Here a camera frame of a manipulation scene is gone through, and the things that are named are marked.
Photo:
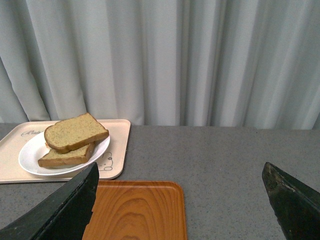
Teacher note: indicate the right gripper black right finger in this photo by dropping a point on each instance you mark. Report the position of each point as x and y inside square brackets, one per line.
[295, 204]

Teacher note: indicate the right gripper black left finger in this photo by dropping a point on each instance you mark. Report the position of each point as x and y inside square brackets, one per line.
[63, 215]

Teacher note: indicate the white round plate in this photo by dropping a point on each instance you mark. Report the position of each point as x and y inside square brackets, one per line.
[36, 148]

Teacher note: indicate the bread slice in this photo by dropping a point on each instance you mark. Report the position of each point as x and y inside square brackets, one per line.
[74, 133]
[74, 157]

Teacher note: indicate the brown wooden tray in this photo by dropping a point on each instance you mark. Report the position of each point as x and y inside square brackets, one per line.
[137, 210]

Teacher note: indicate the beige rabbit tray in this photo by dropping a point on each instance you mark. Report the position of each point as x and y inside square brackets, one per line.
[110, 164]

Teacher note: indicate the grey-white curtain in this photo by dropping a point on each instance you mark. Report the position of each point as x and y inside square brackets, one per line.
[223, 63]

